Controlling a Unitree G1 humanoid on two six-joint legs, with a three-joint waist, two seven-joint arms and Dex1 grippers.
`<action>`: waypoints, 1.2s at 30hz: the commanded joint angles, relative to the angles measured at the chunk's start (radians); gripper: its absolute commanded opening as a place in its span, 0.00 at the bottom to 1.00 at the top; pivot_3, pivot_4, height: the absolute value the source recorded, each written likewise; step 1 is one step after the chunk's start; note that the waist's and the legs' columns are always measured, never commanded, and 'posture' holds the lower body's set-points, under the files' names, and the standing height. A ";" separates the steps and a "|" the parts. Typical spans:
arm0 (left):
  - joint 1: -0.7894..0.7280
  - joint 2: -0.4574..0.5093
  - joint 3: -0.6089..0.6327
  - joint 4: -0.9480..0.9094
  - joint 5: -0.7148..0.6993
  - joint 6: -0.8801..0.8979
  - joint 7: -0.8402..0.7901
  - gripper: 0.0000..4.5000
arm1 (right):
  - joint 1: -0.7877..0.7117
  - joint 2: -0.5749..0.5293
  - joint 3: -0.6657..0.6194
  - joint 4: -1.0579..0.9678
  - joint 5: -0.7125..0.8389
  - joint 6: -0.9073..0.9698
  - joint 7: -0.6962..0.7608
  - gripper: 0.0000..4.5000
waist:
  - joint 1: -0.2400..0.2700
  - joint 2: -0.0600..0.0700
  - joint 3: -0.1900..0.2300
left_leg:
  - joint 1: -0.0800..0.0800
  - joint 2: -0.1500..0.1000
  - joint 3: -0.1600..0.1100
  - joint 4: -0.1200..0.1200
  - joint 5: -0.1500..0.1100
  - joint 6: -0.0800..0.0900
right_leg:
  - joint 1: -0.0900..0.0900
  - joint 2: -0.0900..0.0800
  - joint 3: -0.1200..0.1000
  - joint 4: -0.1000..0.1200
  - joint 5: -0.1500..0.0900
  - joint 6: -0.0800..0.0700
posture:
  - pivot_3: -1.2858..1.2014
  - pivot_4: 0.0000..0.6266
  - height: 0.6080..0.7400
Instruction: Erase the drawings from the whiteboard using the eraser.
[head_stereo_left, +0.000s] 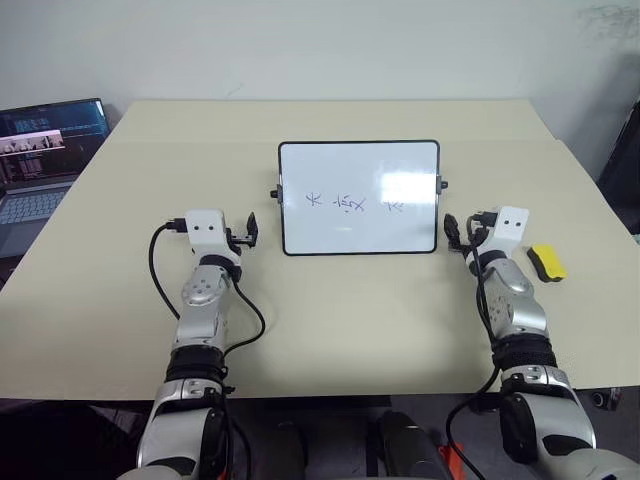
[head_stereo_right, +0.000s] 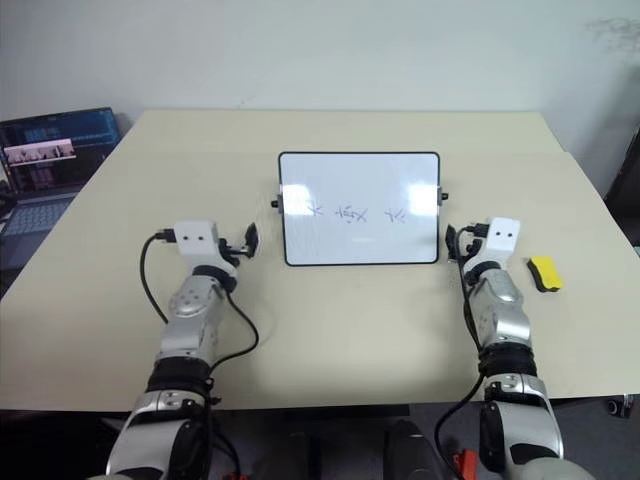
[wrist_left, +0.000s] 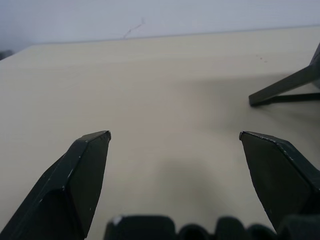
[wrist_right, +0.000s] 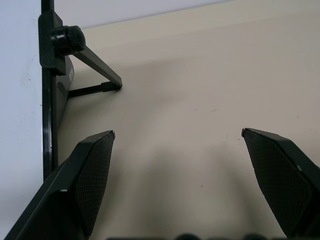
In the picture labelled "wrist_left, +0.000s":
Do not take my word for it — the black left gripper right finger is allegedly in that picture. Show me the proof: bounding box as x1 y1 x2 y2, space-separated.
238 130 320 235

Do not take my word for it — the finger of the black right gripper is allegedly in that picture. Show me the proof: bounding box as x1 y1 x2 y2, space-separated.
274 92 320 102
248 65 316 108

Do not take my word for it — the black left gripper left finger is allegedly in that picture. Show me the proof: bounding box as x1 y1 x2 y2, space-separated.
0 130 112 240

